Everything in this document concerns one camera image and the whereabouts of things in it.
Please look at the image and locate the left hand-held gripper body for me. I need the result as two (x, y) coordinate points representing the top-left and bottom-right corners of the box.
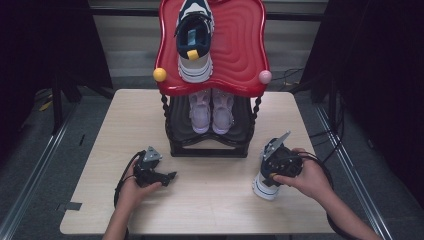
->
(133, 145), (164, 188)

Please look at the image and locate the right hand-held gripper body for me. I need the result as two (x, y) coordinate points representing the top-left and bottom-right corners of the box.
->
(260, 130), (304, 183)

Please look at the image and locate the navy and white sneaker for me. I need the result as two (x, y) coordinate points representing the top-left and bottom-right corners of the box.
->
(251, 146), (292, 202)
(173, 0), (215, 84)

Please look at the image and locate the purple sandal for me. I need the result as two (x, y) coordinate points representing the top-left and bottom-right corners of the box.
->
(211, 88), (235, 136)
(188, 89), (212, 135)

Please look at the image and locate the red and black shoe rack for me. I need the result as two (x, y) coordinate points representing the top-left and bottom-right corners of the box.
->
(153, 0), (273, 159)

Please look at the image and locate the person's left hand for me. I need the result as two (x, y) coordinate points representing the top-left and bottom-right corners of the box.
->
(117, 159), (163, 212)

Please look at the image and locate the person's right hand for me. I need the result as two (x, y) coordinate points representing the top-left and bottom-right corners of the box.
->
(273, 148), (334, 201)

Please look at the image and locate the grey tape strip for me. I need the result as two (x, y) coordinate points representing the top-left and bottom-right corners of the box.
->
(56, 201), (83, 213)

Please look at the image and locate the black metal stand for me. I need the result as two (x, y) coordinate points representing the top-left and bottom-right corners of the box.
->
(49, 74), (84, 135)

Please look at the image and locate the small yellow object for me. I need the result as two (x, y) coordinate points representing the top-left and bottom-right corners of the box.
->
(37, 99), (54, 113)

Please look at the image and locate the dark curtain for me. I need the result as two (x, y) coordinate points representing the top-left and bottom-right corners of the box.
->
(0, 0), (114, 161)
(299, 0), (424, 208)

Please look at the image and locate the left hand-held gripper cable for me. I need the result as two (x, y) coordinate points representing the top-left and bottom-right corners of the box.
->
(113, 150), (147, 208)

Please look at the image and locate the hand-held gripper cable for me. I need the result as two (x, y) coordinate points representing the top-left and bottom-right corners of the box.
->
(113, 150), (147, 208)
(296, 150), (363, 240)

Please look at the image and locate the right hand-held gripper cable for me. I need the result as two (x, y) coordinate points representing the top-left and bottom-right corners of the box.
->
(296, 150), (363, 240)

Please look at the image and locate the black floor cable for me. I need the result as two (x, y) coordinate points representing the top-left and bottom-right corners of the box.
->
(309, 93), (346, 168)

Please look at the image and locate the metal floor rail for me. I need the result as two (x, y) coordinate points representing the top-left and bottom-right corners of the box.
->
(0, 103), (79, 240)
(313, 103), (396, 240)

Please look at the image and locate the black cable bundle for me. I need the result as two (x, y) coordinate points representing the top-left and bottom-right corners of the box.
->
(271, 67), (305, 91)

